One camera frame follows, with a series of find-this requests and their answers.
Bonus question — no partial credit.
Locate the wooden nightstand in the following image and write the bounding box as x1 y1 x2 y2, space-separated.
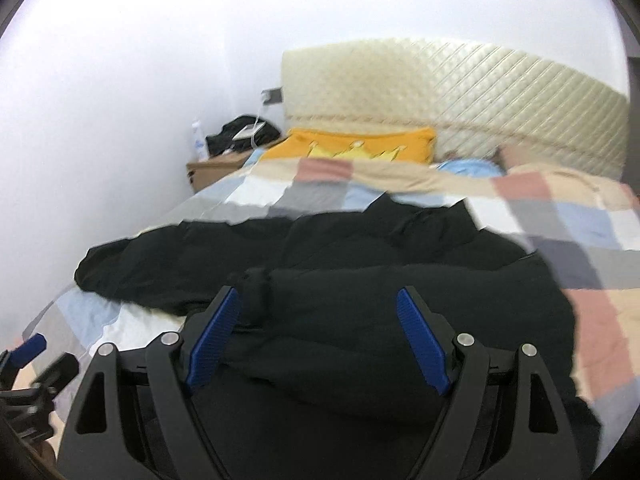
186 152 256 193

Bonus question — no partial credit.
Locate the light blue pillow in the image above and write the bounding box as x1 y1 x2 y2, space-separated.
435 157 503 177

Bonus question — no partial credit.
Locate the yellow pillow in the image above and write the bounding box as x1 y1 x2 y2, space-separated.
260 127 437 166

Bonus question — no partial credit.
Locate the black jacket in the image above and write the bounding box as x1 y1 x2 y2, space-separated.
74 194 603 480

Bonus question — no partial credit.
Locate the white spray bottle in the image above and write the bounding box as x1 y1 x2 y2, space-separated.
191 119 207 162

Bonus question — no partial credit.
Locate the black bag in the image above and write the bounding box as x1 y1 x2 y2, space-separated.
206 115 282 157

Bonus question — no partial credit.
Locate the cream quilted headboard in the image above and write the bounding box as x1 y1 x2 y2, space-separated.
280 37 632 181

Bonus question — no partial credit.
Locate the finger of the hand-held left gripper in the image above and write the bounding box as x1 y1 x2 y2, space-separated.
0 334 48 378
31 352 80 393

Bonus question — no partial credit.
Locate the white charging cable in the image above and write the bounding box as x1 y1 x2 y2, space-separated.
251 101 267 150

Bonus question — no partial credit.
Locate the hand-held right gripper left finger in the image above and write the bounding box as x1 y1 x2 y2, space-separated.
56 285 241 480

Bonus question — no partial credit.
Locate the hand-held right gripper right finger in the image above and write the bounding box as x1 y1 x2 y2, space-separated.
396 286 583 480

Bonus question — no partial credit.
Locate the checkered blanket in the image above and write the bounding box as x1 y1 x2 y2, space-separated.
0 155 640 461

